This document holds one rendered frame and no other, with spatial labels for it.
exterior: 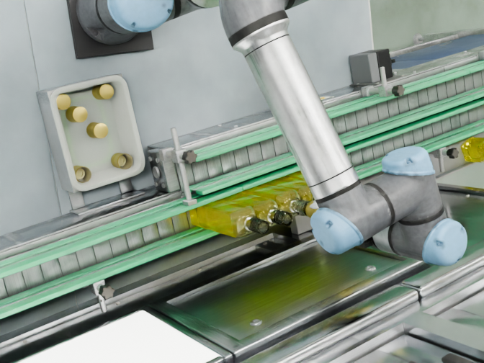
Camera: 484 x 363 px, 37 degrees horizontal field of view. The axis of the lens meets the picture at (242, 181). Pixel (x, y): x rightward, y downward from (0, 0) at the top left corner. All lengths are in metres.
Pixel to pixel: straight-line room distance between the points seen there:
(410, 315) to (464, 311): 0.10
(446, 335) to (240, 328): 0.36
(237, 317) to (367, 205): 0.40
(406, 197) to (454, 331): 0.25
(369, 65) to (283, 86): 0.94
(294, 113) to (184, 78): 0.72
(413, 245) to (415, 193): 0.10
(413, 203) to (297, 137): 0.21
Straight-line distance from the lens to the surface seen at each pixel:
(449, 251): 1.18
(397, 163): 1.13
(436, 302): 1.35
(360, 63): 2.01
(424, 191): 1.15
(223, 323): 1.35
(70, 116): 1.58
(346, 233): 1.07
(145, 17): 1.45
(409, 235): 1.18
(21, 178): 1.61
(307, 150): 1.07
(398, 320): 1.30
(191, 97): 1.76
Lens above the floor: 2.30
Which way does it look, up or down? 57 degrees down
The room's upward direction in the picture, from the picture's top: 100 degrees clockwise
